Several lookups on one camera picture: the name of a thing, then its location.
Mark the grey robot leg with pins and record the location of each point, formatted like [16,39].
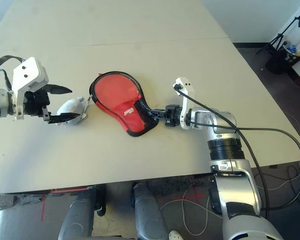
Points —
[77,215]
[150,215]

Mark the red floor tape cross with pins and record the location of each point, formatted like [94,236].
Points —
[195,197]

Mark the grey speckled carpet piece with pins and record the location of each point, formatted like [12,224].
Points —
[5,202]

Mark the grey robot right leg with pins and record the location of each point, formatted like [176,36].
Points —
[150,215]

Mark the black tripod stand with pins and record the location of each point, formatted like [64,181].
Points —
[277,40]

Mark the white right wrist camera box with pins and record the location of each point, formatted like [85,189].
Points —
[186,87]

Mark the white perforated clog shoe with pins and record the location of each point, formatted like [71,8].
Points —
[175,235]

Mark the black bin with bottles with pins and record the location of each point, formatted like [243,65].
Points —
[277,63]

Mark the red floor tape line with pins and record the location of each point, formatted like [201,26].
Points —
[43,210]

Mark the red black paddle case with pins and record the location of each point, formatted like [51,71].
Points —
[130,120]

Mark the grey robot left leg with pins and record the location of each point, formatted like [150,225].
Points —
[77,215]

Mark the dark speckled floor rug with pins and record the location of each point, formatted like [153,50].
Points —
[175,185]

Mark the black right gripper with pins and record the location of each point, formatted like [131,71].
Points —
[173,113]

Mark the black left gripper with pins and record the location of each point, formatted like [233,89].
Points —
[35,102]

